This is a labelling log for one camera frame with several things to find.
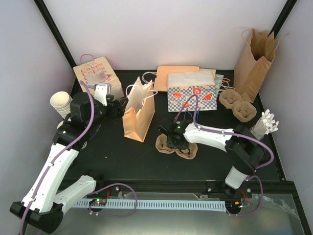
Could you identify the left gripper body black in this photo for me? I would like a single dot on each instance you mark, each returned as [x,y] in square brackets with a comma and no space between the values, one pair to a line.
[112,114]

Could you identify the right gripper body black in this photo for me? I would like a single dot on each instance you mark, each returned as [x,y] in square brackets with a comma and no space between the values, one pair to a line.
[173,144]

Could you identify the brown pulp cup carrier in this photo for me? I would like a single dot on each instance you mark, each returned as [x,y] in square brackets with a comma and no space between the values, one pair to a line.
[161,147]
[244,111]

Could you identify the orange paper bag white handles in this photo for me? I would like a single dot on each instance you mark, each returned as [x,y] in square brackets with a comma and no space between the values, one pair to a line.
[139,110]

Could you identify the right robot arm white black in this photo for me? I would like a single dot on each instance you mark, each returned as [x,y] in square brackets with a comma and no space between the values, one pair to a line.
[239,143]

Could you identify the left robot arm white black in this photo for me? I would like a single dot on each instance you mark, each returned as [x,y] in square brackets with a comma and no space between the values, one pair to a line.
[44,207]

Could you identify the Cakes printed paper bag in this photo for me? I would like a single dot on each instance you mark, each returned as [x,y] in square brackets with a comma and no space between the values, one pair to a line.
[93,71]

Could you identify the flat orange paper bag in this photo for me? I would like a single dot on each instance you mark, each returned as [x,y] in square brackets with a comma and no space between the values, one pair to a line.
[160,82]

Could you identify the upper stack of paper cups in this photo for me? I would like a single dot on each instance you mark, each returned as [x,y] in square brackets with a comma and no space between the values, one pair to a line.
[60,101]

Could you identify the blue checkered paper bag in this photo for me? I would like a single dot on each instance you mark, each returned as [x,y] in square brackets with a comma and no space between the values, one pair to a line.
[191,91]

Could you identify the white wrapped straws in cup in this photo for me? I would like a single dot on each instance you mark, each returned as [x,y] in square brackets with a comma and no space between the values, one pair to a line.
[266,124]

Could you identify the tall brown paper bag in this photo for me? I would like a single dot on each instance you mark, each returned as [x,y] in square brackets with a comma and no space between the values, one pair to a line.
[254,63]

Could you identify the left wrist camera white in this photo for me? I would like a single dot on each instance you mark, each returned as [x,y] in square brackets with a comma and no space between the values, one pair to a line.
[103,93]

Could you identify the flat kraft bag brown handles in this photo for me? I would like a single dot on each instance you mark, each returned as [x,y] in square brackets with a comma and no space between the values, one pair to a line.
[221,83]

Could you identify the white slotted cable duct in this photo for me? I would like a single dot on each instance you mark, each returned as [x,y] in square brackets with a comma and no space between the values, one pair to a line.
[187,205]

